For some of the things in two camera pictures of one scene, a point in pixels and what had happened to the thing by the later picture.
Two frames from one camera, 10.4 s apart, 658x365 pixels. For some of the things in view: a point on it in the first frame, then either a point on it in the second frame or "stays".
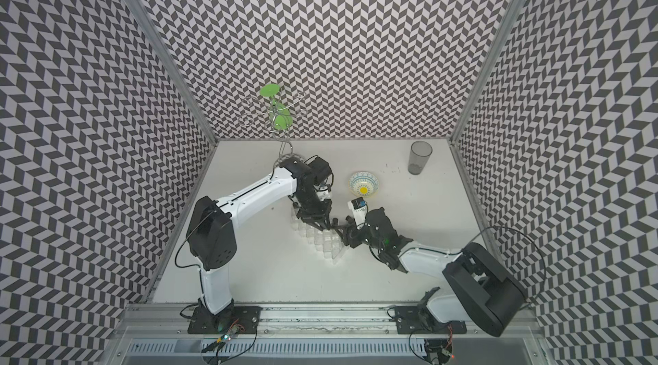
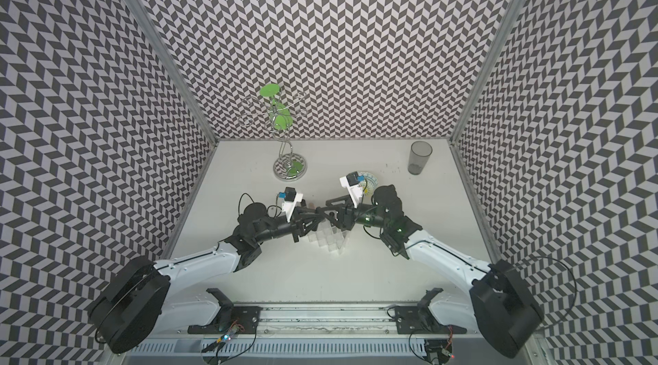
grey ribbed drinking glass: (419, 156) stays
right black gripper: (349, 237) to (346, 213)
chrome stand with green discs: (275, 111) stays
